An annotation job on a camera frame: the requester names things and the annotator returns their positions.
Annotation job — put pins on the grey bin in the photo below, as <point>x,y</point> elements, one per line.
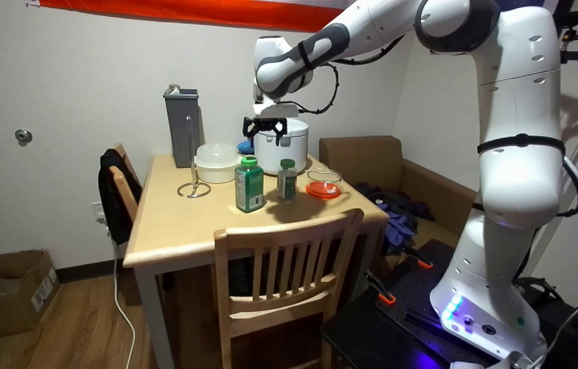
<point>184,129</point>

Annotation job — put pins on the purple cloth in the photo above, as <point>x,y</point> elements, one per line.
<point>398,218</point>

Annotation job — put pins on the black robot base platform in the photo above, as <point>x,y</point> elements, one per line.
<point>371,335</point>

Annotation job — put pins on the metal wall door stopper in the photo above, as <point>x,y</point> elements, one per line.
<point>22,136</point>

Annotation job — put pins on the light wooden table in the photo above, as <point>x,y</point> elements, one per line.
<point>178,226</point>

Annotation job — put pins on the red banner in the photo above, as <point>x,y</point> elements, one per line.
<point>200,10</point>

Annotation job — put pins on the white rice cooker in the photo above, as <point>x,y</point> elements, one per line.
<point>287,155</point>

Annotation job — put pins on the glass bowl with orange base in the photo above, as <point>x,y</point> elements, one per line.
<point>322,189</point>

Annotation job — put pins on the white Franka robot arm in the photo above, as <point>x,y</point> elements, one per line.
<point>516,157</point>

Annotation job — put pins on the brown sofa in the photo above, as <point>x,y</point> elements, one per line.
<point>383,164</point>

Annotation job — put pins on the cardboard box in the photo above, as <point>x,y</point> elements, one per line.
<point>3,293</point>

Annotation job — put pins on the green square bottle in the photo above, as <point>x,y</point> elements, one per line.
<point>248,185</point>

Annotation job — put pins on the wooden chair with jacket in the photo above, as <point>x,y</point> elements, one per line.
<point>126,187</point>

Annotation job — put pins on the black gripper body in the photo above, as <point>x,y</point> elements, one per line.
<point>265,123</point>

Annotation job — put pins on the white lidded plastic container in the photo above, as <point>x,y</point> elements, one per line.
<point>216,164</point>

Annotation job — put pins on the small clear green-capped bottle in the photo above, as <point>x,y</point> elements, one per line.
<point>287,182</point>

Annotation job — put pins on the wooden slat-back chair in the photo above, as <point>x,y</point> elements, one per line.
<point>281,274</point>

